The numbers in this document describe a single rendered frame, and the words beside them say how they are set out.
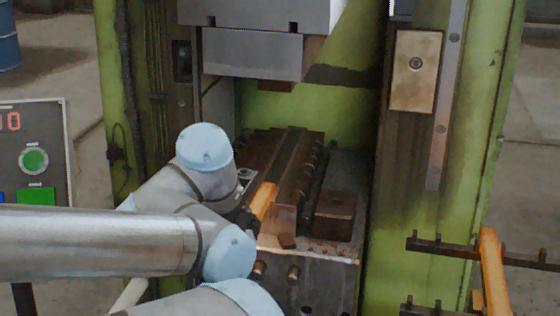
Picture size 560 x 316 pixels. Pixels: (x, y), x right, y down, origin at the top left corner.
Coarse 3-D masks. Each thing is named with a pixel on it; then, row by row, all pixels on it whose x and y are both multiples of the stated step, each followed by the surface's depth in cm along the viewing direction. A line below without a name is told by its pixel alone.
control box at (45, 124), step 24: (24, 120) 124; (48, 120) 125; (0, 144) 123; (24, 144) 124; (48, 144) 125; (72, 144) 133; (0, 168) 122; (24, 168) 123; (48, 168) 124; (72, 168) 129; (72, 192) 126
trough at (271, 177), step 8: (288, 136) 163; (296, 136) 164; (288, 144) 159; (280, 152) 153; (288, 152) 154; (280, 160) 150; (272, 168) 145; (280, 168) 146; (272, 176) 142; (280, 176) 142
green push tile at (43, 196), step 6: (18, 192) 122; (24, 192) 122; (30, 192) 123; (36, 192) 123; (42, 192) 123; (48, 192) 123; (54, 192) 124; (18, 198) 122; (24, 198) 122; (30, 198) 122; (36, 198) 123; (42, 198) 123; (48, 198) 123; (54, 198) 123; (24, 204) 122; (30, 204) 122; (36, 204) 123; (42, 204) 123; (48, 204) 123; (54, 204) 123
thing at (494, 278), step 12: (480, 228) 119; (492, 228) 119; (492, 240) 115; (492, 252) 111; (492, 264) 108; (492, 276) 105; (504, 276) 105; (492, 288) 102; (504, 288) 102; (492, 300) 99; (504, 300) 99; (492, 312) 96; (504, 312) 96
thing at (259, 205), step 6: (264, 186) 133; (270, 186) 133; (258, 192) 130; (264, 192) 130; (270, 192) 130; (258, 198) 128; (264, 198) 128; (270, 198) 131; (252, 204) 125; (258, 204) 125; (264, 204) 125; (252, 210) 123; (258, 210) 123; (264, 210) 126; (258, 216) 121
